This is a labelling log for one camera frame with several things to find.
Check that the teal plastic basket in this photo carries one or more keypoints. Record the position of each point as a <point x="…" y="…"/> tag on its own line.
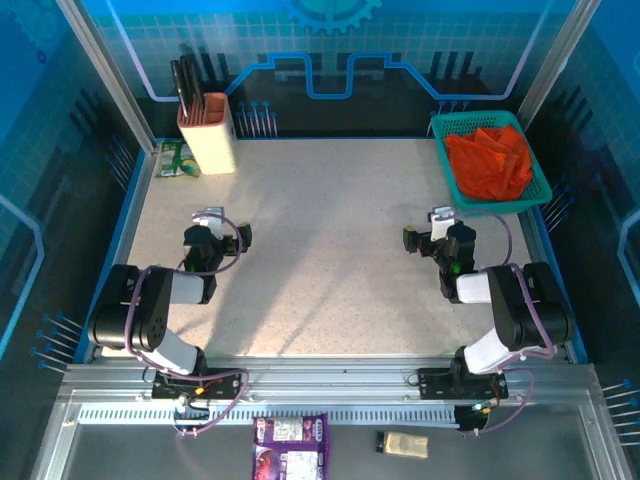
<point x="452" y="125"/>

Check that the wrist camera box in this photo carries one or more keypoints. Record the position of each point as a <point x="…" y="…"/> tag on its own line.
<point x="440" y="222"/>
<point x="210" y="220"/>

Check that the orange t-shirt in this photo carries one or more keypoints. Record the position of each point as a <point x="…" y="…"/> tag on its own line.
<point x="487" y="162"/>

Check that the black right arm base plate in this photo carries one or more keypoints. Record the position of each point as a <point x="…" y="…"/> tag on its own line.
<point x="435" y="385"/>

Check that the green snack packet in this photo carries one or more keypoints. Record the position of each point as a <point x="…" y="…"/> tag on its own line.
<point x="175" y="160"/>

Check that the aluminium corner post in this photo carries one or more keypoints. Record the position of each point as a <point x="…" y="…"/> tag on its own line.
<point x="107" y="75"/>
<point x="555" y="65"/>

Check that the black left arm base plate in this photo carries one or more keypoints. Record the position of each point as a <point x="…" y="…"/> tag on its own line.
<point x="220" y="385"/>

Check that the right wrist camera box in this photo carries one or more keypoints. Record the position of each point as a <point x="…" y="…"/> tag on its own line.
<point x="440" y="222"/>

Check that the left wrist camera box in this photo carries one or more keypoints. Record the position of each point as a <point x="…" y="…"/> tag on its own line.
<point x="210" y="220"/>

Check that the small beige packet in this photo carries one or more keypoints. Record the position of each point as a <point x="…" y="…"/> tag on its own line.
<point x="405" y="444"/>

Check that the aluminium frame rail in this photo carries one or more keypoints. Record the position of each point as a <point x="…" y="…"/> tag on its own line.
<point x="325" y="380"/>

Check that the beige knife block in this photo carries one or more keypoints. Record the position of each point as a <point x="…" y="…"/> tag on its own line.
<point x="212" y="145"/>

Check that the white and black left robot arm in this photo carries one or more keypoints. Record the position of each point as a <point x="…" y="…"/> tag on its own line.
<point x="150" y="310"/>

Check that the purple snack packet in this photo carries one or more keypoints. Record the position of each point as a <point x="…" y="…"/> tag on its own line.
<point x="290" y="445"/>

